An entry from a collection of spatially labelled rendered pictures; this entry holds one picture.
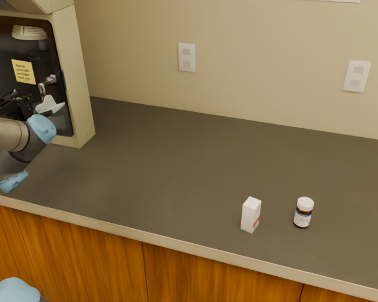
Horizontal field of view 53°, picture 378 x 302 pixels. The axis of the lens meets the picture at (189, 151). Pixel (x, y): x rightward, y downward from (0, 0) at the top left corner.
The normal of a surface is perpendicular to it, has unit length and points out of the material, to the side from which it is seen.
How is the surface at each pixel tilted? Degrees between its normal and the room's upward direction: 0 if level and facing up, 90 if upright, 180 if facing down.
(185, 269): 90
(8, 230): 90
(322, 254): 0
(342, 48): 90
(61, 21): 90
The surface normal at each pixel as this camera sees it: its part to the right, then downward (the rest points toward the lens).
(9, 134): 0.93, 0.08
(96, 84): -0.32, 0.53
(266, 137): 0.00, -0.83
